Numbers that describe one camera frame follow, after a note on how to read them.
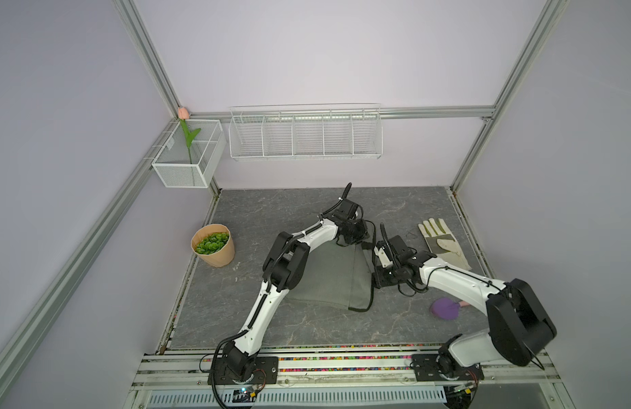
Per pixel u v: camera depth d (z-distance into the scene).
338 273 0.87
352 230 0.91
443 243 1.00
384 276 0.79
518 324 0.43
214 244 0.87
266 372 0.74
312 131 1.00
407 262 0.65
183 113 0.89
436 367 0.74
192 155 0.89
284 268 0.62
